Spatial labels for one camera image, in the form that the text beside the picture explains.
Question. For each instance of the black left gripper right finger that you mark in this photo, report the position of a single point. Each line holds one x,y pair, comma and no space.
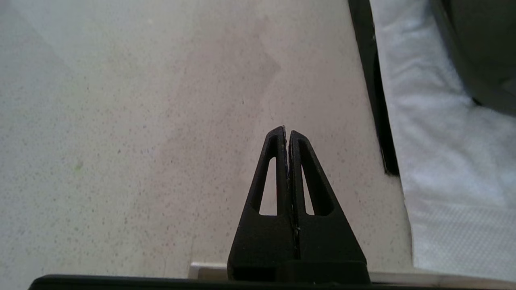
330,245

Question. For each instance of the black flat strip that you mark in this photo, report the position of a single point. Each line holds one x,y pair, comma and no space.
375,88

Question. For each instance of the white towel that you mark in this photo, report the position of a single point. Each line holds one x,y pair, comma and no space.
443,161

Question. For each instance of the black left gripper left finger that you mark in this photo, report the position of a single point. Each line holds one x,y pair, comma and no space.
262,241

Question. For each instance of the black rice cooker body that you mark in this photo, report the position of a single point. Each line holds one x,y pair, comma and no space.
483,40

